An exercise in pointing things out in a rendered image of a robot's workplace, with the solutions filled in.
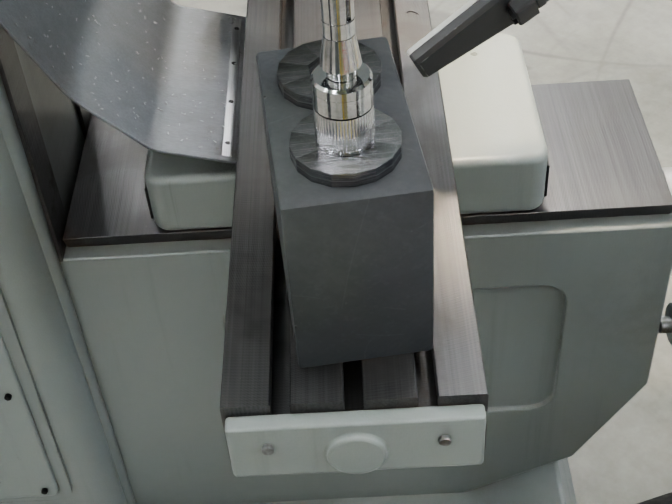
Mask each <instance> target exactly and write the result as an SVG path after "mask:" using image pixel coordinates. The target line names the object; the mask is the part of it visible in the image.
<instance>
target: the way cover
mask: <svg viewBox="0 0 672 504"><path fill-rule="evenodd" d="M46 3H47V4H46ZM138 3H140V4H138ZM52 6H53V8H52ZM140 10H141V12H140ZM59 13H60V14H61V15H59ZM92 15H94V16H95V17H93V16H92ZM25 16H26V17H27V18H25ZM144 16H146V19H145V17H144ZM229 16H231V17H230V18H228V17H229ZM205 17H207V18H205ZM232 17H234V18H236V19H232ZM76 18H77V21H76ZM88 18H89V19H90V20H88ZM164 18H165V20H164ZM95 19H96V21H97V22H98V24H97V23H96V21H94V20H95ZM221 19H222V21H221ZM224 20H225V21H224ZM233 20H234V21H233ZM126 22H127V23H128V24H127V23H126ZM154 22H156V23H157V24H156V23H154ZM190 22H192V23H190ZM232 22H234V23H232ZM15 23H16V24H17V25H16V24H15ZM99 23H100V24H99ZM100 25H101V26H100ZM114 25H116V26H114ZM0 26H1V27H2V28H3V29H4V30H5V31H6V32H7V33H8V34H9V36H10V37H11V38H12V39H13V40H14V41H15V42H16V43H17V44H18V45H19V46H20V47H21V49H22V50H23V51H24V52H25V53H26V54H27V55H28V56H29V57H30V58H31V59H32V60H33V62H34V63H35V64H36V65H37V66H38V67H39V68H40V69H41V70H42V71H43V72H44V73H45V75H46V76H47V77H48V78H49V79H50V80H51V81H52V82H53V83H54V84H55V85H56V86H57V88H58V89H59V90H60V91H61V92H62V93H63V94H64V95H65V96H66V97H68V98H69V99H70V100H71V101H73V102H74V103H75V104H77V105H78V106H80V107H82V108H83V109H85V110H86V111H88V112H90V113H91V114H93V115H94V116H96V117H98V118H99V119H101V120H102V121H104V122H106V123H107V124H109V125H110V126H112V127H114V128H115V129H117V130H118V131H120V132H122V133H123V134H125V135H126V136H128V137H130V138H131V139H133V140H134V141H136V142H138V143H139V144H141V145H142V146H144V147H146V148H148V149H150V150H152V151H155V152H159V153H163V154H169V155H176V156H183V157H190V158H196V159H203V160H210V161H217V162H224V163H230V164H236V159H237V144H238V129H239V115H240V100H241V85H242V71H243V56H244V41H245V27H246V17H245V16H239V15H233V14H227V13H221V12H215V11H209V10H204V9H198V8H192V7H186V6H182V5H178V4H176V3H174V2H172V1H170V0H86V2H85V0H0ZM215 29H216V31H215ZM49 30H51V31H49ZM146 31H147V32H146ZM228 31H231V32H228ZM96 32H99V33H96ZM44 34H45V35H46V37H45V36H44ZM47 35H48V36H49V37H47ZM188 35H190V36H188ZM228 35H229V36H228ZM29 36H30V37H32V39H31V38H29ZM167 36H168V37H167ZM226 36H228V37H226ZM82 37H83V38H82ZM224 38H225V39H224ZM226 39H227V40H226ZM147 42H148V43H147ZM221 42H222V44H221ZM98 43H99V44H100V45H99V44H98ZM228 44H229V45H228ZM51 45H52V47H51V48H50V46H51ZM57 45H58V47H57ZM206 45H207V47H205V46H206ZM219 48H221V49H219ZM154 49H156V50H154ZM136 51H137V52H138V53H139V54H137V52H136ZM186 51H188V52H187V53H186ZM64 53H65V55H64ZM86 55H88V56H90V57H87V56H86ZM186 55H187V57H186ZM161 56H162V58H163V59H162V58H161ZM158 58H160V59H159V60H158ZM118 59H119V61H118ZM164 61H166V62H167V63H166V62H164ZM183 61H185V62H183ZM195 61H198V62H197V64H196V63H195ZM214 62H215V63H214ZM79 63H81V64H82V65H81V64H79ZM234 63H237V64H234ZM52 66H54V67H52ZM72 66H73V68H72ZM152 67H153V70H152ZM165 67H166V68H167V69H166V68H165ZM185 68H187V69H185ZM203 69H204V71H203ZM128 70H130V71H128ZM111 72H112V75H111ZM95 76H96V77H97V78H96V79H94V78H95ZM213 76H216V77H213ZM142 77H144V79H143V78H142ZM163 77H165V78H163ZM162 78H163V79H162ZM203 78H205V79H203ZM115 80H117V81H118V82H116V81H115ZM165 81H166V83H165ZM94 83H95V85H94ZM218 83H219V84H218ZM133 87H134V88H133ZM221 90H224V91H221ZM126 91H127V92H126ZM91 92H93V93H94V94H93V93H91ZM172 94H174V95H172ZM183 94H186V95H183ZM118 98H120V99H118ZM95 99H97V100H95ZM192 100H194V101H192ZM110 101H112V102H110ZM152 101H153V102H152ZM165 101H166V102H167V103H168V104H166V102H165ZM144 102H146V103H145V104H146V105H145V104H144ZM200 102H201V104H199V103H200ZM222 103H225V104H222ZM98 104H100V106H98ZM225 105H226V107H224V106H225ZM195 106H196V107H195ZM133 107H135V108H134V109H133ZM158 107H159V108H160V109H162V110H163V111H162V110H160V109H157V108H158ZM100 108H103V109H104V110H101V109H100ZM133 112H135V113H133ZM190 112H193V113H190ZM182 113H183V114H182ZM185 113H186V114H185ZM214 113H215V114H214ZM117 114H118V115H119V117H118V116H117ZM136 114H137V115H138V116H139V117H137V116H136ZM184 114H185V115H184ZM232 115H233V116H234V117H233V116H232ZM135 117H136V119H135ZM211 117H214V118H211ZM200 120H202V121H203V122H202V121H200ZM179 123H180V126H179ZM168 125H170V126H168ZM222 126H225V128H224V127H222ZM135 128H136V129H135ZM210 131H212V132H210ZM167 132H169V135H168V134H167ZM186 138H188V139H186ZM182 139H183V141H180V140H182ZM206 139H209V140H206ZM213 140H214V141H216V142H217V143H215V142H214V141H213ZM199 147H202V148H199Z"/></svg>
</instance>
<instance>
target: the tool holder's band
mask: <svg viewBox="0 0 672 504"><path fill-rule="evenodd" d="M372 87H373V73H372V70H371V68H370V67H369V66H368V65H367V64H365V63H363V62H362V64H361V66H360V68H359V69H357V73H356V76H355V77H354V78H352V79H351V80H349V81H345V82H335V81H332V80H330V79H329V78H328V77H327V76H326V72H325V71H323V70H322V69H321V67H320V65H318V66H317V67H316V68H315V69H314V70H313V71H312V73H311V88H312V91H313V93H314V94H315V95H316V96H317V97H319V98H320V99H322V100H325V101H328V102H333V103H346V102H352V101H355V100H358V99H360V98H362V97H364V96H366V95H367V94H368V93H369V92H370V91H371V89H372Z"/></svg>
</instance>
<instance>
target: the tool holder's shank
mask: <svg viewBox="0 0 672 504"><path fill-rule="evenodd" d="M320 9H321V23H322V42H321V53H320V63H319V64H320V67H321V69H322V70H323V71H325V72H326V76H327V77H328V78H329V79H330V80H332V81H335V82H345V81H349V80H351V79H352V78H354V77H355V76H356V73H357V69H359V68H360V66H361V64H362V59H361V55H360V50H359V46H358V41H357V37H356V33H355V17H354V0H320Z"/></svg>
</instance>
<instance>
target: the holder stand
mask: <svg viewBox="0 0 672 504"><path fill-rule="evenodd" d="M357 41H358V46H359V50H360V55H361V59H362V62H363V63H365V64H367V65H368V66H369V67H370V68H371V70H372V73H373V95H374V119H375V140H374V143H373V144H372V145H371V146H370V147H369V148H368V149H367V150H365V151H363V152H361V153H359V154H356V155H351V156H336V155H332V154H329V153H326V152H325V151H323V150H322V149H320V148H319V146H318V145H317V143H316V136H315V125H314V113H313V102H312V90H311V73H312V71H313V70H314V69H315V68H316V67H317V66H318V65H320V64H319V63H320V53H321V42H322V39H321V40H317V41H313V42H309V43H304V44H302V45H300V46H298V47H295V48H287V49H279V50H271V51H263V52H259V53H257V56H256V59H257V67H258V75H259V83H260V91H261V99H262V107H263V115H264V123H265V131H266V139H267V147H268V155H269V163H270V171H271V179H272V187H273V195H274V203H275V210H276V217H277V224H278V231H279V238H280V245H281V252H282V258H283V265H284V272H285V279H286V286H287V293H288V300H289V307H290V314H291V320H292V327H293V334H294V341H295V348H296V355H297V362H298V365H299V367H300V368H307V367H314V366H321V365H329V364H336V363H343V362H350V361H357V360H364V359H371V358H378V357H386V356H393V355H400V354H407V353H414V352H421V351H428V350H431V349H432V348H433V312H434V188H433V185H432V181H431V178H430V175H429V172H428V168H427V165H426V162H425V159H424V155H423V152H422V149H421V146H420V143H419V139H418V136H417V133H416V130H415V126H414V123H413V120H412V117H411V113H410V110H409V107H408V104H407V100H406V97H405V94H404V91H403V87H402V84H401V81H400V78H399V75H398V71H397V68H396V65H395V62H394V58H393V55H392V52H391V49H390V45H389V42H388V40H387V38H386V37H377V38H369V39H360V40H357Z"/></svg>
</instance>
